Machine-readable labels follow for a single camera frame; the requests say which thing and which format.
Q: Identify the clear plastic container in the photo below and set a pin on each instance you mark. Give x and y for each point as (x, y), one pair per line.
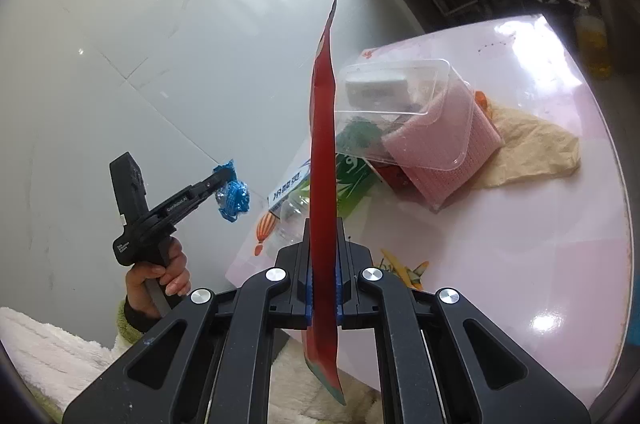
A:
(425, 104)

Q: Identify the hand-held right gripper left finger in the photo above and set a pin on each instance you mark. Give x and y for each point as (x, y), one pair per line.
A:
(308, 304)

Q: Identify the white blue-printed packet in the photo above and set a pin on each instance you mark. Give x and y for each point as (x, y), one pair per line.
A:
(290, 184)

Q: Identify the person's left hand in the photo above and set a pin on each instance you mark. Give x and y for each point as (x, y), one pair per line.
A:
(176, 274)

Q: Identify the blue wrapper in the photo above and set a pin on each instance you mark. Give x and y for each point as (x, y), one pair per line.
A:
(235, 199)

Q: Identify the person's left forearm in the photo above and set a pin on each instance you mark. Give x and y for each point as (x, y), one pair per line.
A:
(55, 349)

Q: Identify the green label plastic bottle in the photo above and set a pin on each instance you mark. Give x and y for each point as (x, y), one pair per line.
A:
(357, 184)

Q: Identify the yellow cooking oil bottle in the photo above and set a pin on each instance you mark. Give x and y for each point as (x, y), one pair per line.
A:
(592, 39)

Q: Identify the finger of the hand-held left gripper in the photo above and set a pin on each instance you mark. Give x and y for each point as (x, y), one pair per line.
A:
(217, 184)

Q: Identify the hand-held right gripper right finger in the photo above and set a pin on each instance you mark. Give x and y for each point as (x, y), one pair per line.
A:
(340, 304)

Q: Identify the beige cloth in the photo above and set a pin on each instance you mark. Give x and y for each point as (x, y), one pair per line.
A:
(535, 144)

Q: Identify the red snack packet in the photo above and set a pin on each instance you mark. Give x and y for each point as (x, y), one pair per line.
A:
(322, 204)

